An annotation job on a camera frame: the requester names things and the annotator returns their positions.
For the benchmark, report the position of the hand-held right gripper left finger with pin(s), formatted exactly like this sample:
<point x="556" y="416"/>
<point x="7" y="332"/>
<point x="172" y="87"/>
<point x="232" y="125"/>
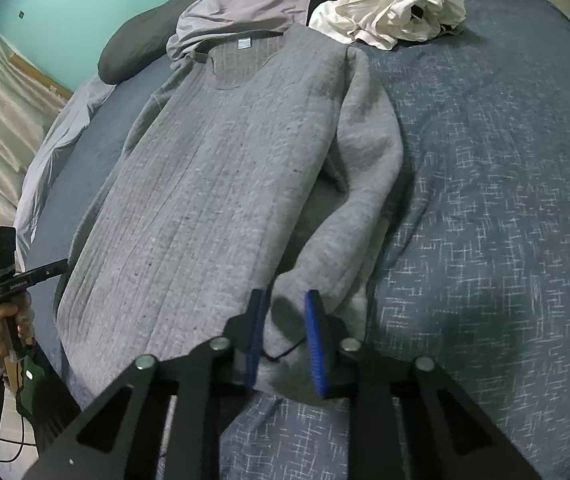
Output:
<point x="255" y="340"/>

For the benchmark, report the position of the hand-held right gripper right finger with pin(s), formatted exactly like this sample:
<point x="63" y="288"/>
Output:
<point x="315" y="345"/>

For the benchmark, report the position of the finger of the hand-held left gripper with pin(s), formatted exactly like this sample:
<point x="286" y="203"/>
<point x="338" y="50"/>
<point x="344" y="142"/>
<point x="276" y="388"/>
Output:
<point x="47" y="270"/>

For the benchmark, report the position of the grey knit sweater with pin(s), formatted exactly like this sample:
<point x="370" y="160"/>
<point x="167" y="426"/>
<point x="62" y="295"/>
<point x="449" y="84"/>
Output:
<point x="205" y="185"/>

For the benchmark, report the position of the green bag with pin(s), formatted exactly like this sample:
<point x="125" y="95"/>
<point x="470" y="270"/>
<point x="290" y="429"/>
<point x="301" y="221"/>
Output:
<point x="30" y="380"/>

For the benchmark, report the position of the beige curtain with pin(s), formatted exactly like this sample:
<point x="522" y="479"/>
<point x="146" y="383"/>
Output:
<point x="0" y="135"/>

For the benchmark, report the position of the blue flecked bed blanket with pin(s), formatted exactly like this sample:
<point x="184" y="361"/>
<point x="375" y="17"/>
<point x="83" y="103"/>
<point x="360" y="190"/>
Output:
<point x="490" y="185"/>

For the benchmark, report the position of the dark grey pillow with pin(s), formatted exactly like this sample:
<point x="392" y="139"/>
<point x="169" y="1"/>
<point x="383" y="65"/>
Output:
<point x="135" y="45"/>

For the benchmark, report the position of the lilac grey garment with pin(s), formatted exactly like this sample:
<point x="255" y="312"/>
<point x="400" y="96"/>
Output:
<point x="245" y="5"/>

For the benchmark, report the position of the white crumpled garment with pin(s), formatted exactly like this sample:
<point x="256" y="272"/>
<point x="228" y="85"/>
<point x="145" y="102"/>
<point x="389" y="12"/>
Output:
<point x="395" y="5"/>

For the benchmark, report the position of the wooden wall trim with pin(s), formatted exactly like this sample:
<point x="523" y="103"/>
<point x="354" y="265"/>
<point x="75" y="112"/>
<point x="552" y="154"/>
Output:
<point x="40" y="72"/>

